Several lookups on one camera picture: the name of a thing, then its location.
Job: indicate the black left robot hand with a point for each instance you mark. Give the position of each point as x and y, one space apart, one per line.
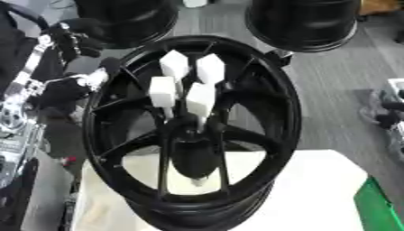
63 90

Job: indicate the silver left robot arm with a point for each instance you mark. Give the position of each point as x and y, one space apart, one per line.
23 90

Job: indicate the white pin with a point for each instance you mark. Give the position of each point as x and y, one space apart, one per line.
173 64
201 99
211 69
162 91

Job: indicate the black round wheel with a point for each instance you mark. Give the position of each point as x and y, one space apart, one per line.
131 18
302 21

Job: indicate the black spoked wheel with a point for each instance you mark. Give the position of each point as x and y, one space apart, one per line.
131 180

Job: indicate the green box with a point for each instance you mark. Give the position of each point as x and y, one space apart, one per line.
380 207

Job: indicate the black bracket behind wheel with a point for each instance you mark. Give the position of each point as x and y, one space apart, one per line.
280 57

